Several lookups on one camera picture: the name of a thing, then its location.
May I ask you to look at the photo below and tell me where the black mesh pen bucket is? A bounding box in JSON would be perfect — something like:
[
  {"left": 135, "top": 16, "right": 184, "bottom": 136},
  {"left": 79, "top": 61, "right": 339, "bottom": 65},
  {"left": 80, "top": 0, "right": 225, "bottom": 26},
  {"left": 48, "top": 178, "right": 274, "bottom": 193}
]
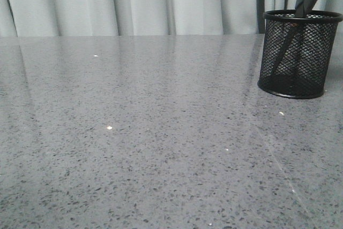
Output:
[{"left": 258, "top": 10, "right": 342, "bottom": 99}]

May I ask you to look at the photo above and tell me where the grey curtain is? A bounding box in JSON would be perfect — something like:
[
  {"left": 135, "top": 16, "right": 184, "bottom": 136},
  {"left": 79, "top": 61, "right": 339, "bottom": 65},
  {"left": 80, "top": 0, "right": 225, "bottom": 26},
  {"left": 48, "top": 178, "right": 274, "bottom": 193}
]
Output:
[{"left": 0, "top": 0, "right": 343, "bottom": 38}]

